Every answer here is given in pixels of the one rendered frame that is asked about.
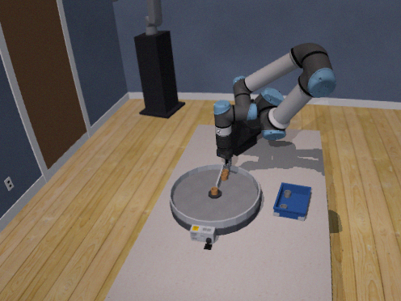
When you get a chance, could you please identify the blue plastic crate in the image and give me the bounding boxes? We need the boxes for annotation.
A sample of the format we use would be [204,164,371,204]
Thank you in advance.
[272,182,311,221]

